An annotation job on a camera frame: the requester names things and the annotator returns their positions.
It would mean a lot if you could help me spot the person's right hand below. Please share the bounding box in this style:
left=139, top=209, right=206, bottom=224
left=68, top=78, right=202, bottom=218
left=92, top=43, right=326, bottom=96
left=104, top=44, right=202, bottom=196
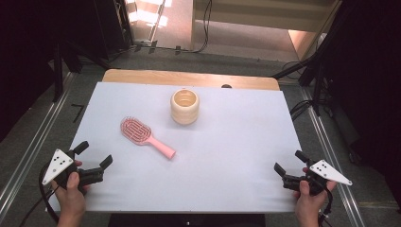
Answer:
left=292, top=181, right=337, bottom=220

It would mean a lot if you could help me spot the black metal stand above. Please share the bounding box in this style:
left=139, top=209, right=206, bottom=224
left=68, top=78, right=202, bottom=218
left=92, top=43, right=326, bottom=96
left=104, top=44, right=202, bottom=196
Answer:
left=52, top=42, right=64, bottom=102

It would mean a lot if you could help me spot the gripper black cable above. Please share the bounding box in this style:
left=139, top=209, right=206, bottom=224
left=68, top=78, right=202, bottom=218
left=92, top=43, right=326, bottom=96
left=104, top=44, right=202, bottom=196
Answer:
left=317, top=188, right=334, bottom=227
left=18, top=162, right=61, bottom=227

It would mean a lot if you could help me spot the silver metal pole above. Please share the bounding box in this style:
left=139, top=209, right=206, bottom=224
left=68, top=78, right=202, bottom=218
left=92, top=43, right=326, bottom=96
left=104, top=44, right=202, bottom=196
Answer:
left=148, top=0, right=167, bottom=45

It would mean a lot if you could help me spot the person's left hand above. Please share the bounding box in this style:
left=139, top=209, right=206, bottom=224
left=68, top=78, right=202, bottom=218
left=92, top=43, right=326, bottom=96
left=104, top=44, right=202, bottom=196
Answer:
left=51, top=171, right=89, bottom=217

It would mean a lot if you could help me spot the black tripod stand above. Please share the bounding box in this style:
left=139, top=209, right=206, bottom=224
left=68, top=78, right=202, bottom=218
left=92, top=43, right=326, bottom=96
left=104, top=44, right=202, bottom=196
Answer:
left=271, top=46, right=327, bottom=117

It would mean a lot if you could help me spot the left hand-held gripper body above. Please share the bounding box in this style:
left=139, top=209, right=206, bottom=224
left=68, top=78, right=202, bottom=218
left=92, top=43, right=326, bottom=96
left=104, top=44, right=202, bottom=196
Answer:
left=42, top=148, right=104, bottom=190

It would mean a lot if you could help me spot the black floor cable bundle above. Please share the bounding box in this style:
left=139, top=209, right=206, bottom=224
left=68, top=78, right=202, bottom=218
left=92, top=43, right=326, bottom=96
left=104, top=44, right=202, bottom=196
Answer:
left=288, top=98, right=316, bottom=122

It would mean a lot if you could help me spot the white table sheet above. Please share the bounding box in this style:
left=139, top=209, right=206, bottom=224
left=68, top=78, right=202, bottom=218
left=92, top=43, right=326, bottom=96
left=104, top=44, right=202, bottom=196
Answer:
left=46, top=81, right=308, bottom=214

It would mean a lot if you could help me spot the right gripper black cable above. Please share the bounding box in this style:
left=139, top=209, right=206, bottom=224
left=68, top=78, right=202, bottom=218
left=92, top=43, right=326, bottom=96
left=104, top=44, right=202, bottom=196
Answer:
left=317, top=188, right=334, bottom=227

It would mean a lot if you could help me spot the aluminium floor rail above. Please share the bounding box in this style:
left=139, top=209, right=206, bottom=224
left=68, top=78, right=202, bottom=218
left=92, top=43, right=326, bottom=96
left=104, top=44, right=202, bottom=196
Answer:
left=299, top=86, right=367, bottom=227
left=0, top=72, right=78, bottom=218

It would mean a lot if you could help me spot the hanging black cable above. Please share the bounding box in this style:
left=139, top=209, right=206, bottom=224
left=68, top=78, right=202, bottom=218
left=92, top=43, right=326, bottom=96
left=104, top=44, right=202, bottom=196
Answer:
left=191, top=0, right=214, bottom=55

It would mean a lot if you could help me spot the cream ribbed wooden cup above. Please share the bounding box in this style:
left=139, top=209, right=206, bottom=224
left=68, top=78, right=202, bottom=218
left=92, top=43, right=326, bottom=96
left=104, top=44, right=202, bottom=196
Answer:
left=169, top=88, right=201, bottom=126

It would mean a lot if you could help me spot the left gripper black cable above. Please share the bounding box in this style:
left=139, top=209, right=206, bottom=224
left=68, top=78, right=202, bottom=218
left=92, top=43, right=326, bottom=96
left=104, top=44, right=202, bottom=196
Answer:
left=18, top=162, right=61, bottom=227

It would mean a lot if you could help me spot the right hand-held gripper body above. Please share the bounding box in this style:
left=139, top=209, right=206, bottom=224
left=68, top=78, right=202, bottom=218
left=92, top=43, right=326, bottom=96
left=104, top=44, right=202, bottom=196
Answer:
left=282, top=159, right=353, bottom=197

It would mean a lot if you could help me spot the black panel with white dot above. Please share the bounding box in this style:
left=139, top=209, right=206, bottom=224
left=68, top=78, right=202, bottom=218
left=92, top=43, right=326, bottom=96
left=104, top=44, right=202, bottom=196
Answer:
left=108, top=213, right=267, bottom=227

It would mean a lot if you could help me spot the dark curtain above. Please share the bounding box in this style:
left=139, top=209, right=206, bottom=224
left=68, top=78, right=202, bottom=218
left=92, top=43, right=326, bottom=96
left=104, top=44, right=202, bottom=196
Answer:
left=0, top=0, right=134, bottom=143
left=310, top=0, right=401, bottom=206

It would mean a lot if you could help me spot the light wooden table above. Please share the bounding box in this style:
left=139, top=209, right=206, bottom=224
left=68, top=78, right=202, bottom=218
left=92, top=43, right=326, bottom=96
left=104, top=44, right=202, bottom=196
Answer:
left=102, top=69, right=281, bottom=92

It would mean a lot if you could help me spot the pink hairbrush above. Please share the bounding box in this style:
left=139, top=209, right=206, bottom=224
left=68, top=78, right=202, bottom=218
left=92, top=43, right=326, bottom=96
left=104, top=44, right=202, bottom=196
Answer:
left=119, top=116, right=177, bottom=160

